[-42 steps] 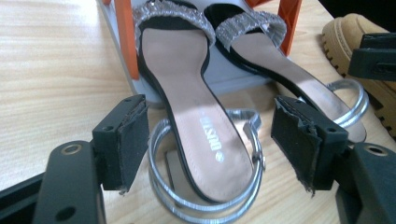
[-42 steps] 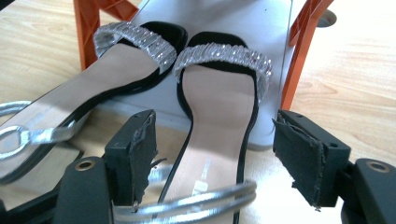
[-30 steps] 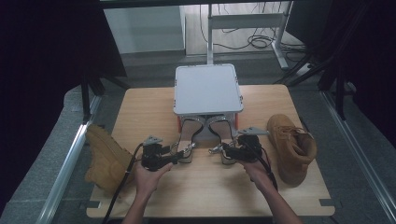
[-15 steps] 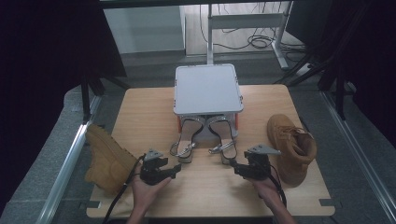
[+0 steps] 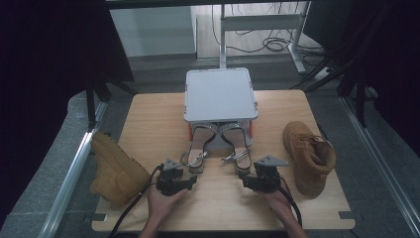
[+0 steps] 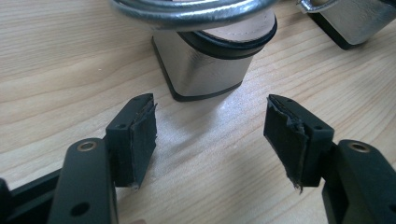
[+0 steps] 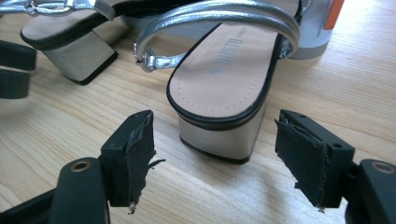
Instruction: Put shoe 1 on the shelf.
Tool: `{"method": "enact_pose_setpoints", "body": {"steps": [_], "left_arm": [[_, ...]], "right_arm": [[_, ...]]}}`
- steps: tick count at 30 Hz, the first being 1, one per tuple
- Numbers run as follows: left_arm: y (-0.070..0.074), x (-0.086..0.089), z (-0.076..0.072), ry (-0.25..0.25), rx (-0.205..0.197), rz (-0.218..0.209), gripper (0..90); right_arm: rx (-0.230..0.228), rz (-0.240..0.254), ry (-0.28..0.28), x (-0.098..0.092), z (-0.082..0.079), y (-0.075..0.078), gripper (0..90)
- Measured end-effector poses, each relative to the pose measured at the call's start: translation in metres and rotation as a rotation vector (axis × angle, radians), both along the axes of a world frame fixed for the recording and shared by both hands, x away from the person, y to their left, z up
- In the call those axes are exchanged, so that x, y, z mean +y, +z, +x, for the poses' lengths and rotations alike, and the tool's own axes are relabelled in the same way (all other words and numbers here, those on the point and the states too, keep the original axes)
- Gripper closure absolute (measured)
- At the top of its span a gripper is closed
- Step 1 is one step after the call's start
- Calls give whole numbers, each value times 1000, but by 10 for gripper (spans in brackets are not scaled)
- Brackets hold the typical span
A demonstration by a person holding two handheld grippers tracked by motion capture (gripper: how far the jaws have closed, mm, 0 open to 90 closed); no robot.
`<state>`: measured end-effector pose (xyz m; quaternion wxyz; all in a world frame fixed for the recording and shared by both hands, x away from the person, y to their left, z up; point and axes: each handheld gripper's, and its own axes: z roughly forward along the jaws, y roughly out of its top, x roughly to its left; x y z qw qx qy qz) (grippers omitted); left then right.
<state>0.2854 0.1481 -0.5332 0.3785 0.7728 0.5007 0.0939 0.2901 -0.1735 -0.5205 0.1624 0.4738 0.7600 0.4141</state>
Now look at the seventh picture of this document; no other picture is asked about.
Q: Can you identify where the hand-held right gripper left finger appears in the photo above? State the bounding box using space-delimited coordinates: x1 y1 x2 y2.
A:
99 109 166 216

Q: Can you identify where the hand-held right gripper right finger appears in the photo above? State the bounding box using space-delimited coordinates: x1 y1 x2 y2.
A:
274 109 356 213

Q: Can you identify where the silver strap block heel sandal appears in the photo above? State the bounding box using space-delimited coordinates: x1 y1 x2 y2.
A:
134 0 302 165
0 0 200 87

